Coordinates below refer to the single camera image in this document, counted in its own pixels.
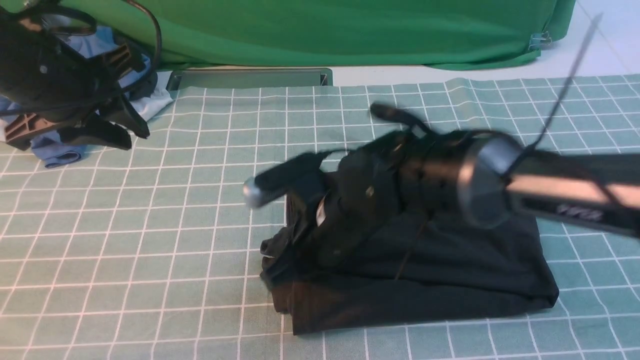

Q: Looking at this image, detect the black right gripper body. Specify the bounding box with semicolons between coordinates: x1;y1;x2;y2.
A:
310;135;435;265

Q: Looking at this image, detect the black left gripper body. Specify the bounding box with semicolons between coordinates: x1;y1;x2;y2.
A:
0;20;146;122

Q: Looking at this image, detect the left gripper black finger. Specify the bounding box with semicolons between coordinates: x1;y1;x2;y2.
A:
60;95;150;151
4;112;66;152

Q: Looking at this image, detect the dark gray long-sleeve shirt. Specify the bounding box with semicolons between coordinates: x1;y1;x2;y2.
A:
260;150;560;336

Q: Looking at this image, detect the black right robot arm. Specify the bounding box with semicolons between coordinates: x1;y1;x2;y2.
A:
333;14;639;239

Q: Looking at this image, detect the blue crumpled garment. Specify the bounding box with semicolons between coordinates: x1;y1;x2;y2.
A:
6;26;153;168

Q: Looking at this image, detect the green checkered tablecloth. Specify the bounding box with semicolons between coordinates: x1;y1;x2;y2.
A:
0;78;640;360

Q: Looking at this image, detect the green backdrop cloth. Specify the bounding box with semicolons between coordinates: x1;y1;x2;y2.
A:
0;0;577;71

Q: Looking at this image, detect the metal binder clip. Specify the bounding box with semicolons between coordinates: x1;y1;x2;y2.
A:
528;30;553;51

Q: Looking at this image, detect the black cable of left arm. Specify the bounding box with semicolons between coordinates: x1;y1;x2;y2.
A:
0;0;163;118

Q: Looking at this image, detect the gray metal rail bracket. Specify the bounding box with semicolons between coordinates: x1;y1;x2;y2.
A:
166;67;333;91

